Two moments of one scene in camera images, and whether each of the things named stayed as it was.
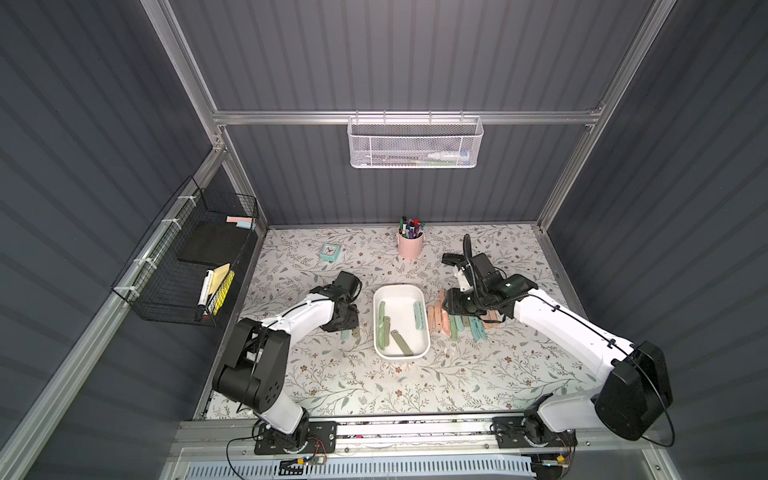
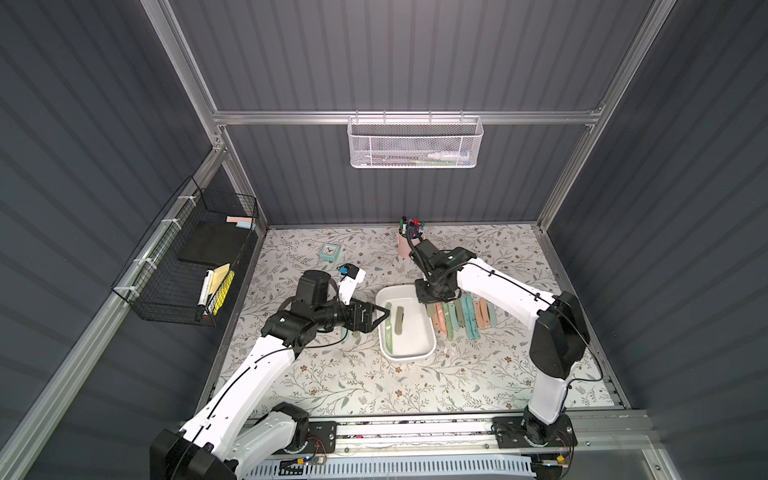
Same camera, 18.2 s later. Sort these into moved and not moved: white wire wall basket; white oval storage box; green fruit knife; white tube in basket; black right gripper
Moved: black right gripper
Not moved: white wire wall basket; white oval storage box; white tube in basket; green fruit knife
